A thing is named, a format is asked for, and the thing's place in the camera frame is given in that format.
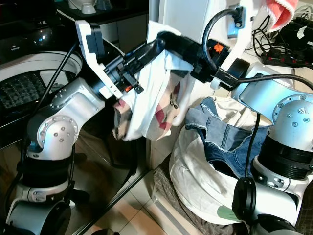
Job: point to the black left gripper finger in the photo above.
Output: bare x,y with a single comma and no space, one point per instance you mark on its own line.
142,51

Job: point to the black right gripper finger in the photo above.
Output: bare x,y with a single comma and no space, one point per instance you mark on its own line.
186,49

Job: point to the white garment with red print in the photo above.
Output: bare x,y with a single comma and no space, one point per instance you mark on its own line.
146,110

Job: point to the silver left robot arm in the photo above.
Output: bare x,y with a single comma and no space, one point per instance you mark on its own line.
56,129

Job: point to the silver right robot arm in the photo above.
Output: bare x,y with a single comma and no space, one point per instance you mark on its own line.
291,122

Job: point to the blue denim jeans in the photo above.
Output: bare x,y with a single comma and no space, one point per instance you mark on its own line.
225,142

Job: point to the black power strip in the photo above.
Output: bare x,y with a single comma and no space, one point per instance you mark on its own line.
293,39

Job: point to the red and white towel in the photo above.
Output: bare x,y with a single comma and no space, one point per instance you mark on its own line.
281,12

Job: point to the white fabric laundry basket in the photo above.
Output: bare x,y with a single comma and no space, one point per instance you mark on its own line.
200,181

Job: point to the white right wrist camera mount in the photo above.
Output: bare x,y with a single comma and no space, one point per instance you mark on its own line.
242,41

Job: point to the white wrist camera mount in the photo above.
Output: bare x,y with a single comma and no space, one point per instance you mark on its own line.
242,41
85,46

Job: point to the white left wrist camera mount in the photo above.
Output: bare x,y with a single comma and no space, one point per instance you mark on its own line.
85,46

